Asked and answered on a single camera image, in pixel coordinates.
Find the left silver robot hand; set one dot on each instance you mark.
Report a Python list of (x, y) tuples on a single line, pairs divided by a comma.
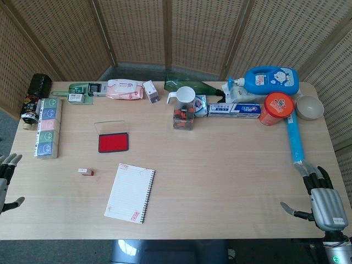
[(9, 165)]

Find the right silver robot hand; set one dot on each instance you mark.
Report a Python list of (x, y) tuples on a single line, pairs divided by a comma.
[(328, 206)]

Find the small red white stamp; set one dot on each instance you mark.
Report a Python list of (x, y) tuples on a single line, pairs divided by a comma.
[(82, 170)]

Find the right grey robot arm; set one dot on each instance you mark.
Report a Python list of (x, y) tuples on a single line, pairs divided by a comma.
[(336, 247)]

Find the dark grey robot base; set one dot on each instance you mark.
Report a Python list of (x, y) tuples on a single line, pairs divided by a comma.
[(165, 253)]

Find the spiral lined notebook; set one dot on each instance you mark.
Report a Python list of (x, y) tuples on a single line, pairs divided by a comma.
[(129, 192)]

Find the multicolour tissue cube pack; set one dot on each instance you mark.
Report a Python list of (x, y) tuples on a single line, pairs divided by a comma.
[(48, 129)]

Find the dark patterned snack bottle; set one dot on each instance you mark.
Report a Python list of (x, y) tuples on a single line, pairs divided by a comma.
[(29, 110)]

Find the blue tube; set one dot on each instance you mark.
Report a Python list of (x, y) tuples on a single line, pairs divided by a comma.
[(296, 140)]

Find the black textured pouch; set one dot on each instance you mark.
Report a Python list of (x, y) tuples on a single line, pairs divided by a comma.
[(39, 83)]

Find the small white box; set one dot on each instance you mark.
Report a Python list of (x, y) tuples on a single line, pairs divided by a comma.
[(76, 98)]

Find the beige bowl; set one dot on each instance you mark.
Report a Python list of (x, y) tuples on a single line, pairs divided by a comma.
[(309, 108)]

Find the small green box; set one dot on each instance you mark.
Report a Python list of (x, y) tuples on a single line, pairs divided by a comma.
[(79, 89)]

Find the red ink pad clear lid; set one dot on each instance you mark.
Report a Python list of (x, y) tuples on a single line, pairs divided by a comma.
[(113, 143)]

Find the orange cylindrical canister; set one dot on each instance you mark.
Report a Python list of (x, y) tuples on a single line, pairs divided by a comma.
[(276, 107)]

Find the white blue toothpaste box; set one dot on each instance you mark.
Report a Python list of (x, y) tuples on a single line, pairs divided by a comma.
[(233, 110)]

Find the blue pump lotion bottle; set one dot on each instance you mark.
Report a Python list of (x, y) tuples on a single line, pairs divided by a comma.
[(275, 81)]

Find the pink wet wipes pack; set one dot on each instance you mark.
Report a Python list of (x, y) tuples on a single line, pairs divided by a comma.
[(125, 89)]

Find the white refill pouch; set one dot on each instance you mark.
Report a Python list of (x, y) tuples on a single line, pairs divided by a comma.
[(242, 96)]

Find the white purple small carton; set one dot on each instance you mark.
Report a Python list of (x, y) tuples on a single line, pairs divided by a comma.
[(151, 92)]

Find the white blue soap box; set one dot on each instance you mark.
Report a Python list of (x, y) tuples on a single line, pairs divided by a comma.
[(201, 107)]

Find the clear capsule box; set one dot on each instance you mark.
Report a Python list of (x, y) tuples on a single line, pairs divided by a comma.
[(182, 115)]

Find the green glass bottle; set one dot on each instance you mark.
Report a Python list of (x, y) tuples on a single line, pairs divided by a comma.
[(203, 86)]

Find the wooden woven folding screen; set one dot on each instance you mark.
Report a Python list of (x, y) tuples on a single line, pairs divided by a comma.
[(137, 27)]

